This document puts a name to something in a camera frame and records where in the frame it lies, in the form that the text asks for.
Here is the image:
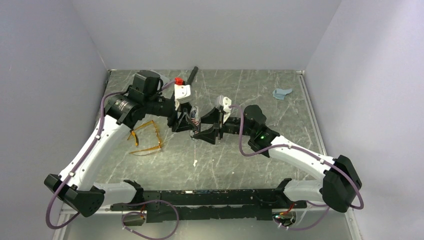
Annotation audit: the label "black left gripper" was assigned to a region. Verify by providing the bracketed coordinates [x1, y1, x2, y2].
[143, 95, 197, 132]

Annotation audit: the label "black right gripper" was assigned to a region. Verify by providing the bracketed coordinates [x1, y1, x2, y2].
[193, 106, 255, 144]

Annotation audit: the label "printed glasses pouch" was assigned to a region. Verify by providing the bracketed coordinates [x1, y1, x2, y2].
[188, 106, 201, 139]

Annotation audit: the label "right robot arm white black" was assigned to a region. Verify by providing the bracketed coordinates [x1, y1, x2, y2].
[188, 104, 365, 213]

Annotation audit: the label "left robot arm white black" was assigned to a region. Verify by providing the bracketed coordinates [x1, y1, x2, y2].
[44, 69, 197, 217]

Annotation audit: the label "orange transparent safety glasses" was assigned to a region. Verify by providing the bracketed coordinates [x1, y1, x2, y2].
[127, 120, 163, 157]

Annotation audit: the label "blue cleaning cloth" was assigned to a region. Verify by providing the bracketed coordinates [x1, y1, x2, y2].
[272, 88, 293, 100]

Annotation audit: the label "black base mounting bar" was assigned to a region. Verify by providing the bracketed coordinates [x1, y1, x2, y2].
[110, 188, 307, 223]

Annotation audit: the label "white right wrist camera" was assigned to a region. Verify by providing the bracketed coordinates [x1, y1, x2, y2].
[215, 95, 232, 123]

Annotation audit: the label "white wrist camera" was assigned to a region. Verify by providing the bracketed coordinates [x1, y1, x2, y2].
[215, 95, 232, 123]
[174, 77, 194, 110]

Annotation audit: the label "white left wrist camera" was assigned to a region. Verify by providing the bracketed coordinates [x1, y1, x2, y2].
[174, 77, 194, 110]

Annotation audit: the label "yellow handled pliers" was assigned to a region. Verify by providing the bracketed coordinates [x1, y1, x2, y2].
[130, 130, 139, 147]

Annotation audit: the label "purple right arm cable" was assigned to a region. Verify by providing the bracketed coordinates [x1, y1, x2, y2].
[230, 105, 365, 232]

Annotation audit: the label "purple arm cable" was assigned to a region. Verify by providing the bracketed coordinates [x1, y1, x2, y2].
[230, 105, 365, 232]
[45, 79, 180, 240]

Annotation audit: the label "aluminium frame rail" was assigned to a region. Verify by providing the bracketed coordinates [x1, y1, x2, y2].
[52, 188, 362, 240]

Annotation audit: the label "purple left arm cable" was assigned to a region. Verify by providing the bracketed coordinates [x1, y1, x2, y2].
[45, 79, 180, 240]

